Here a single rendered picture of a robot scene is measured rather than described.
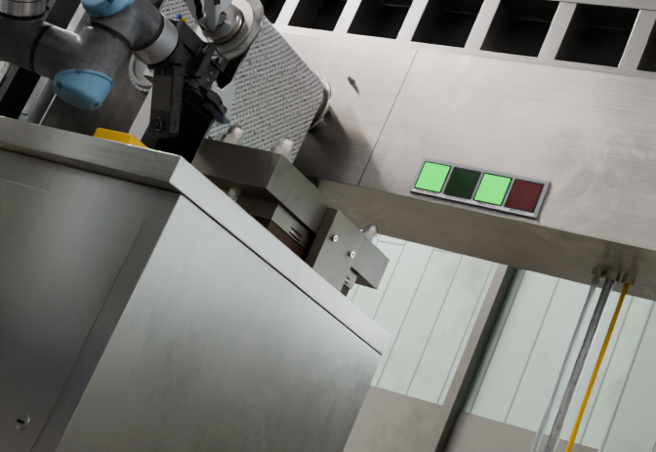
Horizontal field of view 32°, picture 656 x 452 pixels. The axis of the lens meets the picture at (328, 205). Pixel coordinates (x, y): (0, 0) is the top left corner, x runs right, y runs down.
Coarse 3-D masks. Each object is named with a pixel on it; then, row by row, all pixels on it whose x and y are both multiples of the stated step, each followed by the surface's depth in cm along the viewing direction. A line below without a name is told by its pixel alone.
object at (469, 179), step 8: (456, 168) 202; (456, 176) 201; (464, 176) 200; (472, 176) 199; (448, 184) 201; (456, 184) 200; (464, 184) 199; (472, 184) 199; (448, 192) 200; (456, 192) 199; (464, 192) 199
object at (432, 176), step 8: (424, 168) 205; (432, 168) 204; (440, 168) 203; (448, 168) 202; (424, 176) 204; (432, 176) 203; (440, 176) 202; (424, 184) 203; (432, 184) 202; (440, 184) 202
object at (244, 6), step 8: (232, 0) 198; (240, 0) 197; (240, 8) 196; (248, 8) 195; (248, 16) 195; (248, 24) 194; (200, 32) 198; (240, 32) 194; (248, 32) 193; (232, 40) 194; (240, 40) 193; (224, 48) 194; (232, 48) 193; (240, 56) 195; (232, 64) 196; (224, 72) 201; (232, 72) 199
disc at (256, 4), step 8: (248, 0) 197; (256, 0) 196; (256, 8) 195; (256, 16) 194; (256, 24) 193; (256, 32) 192; (248, 40) 192; (240, 48) 192; (216, 56) 194; (232, 56) 192
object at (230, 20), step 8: (232, 8) 195; (224, 16) 196; (232, 16) 194; (240, 16) 195; (224, 24) 194; (232, 24) 193; (240, 24) 194; (208, 32) 195; (216, 32) 194; (224, 32) 193; (232, 32) 193; (208, 40) 196; (216, 40) 194; (224, 40) 194
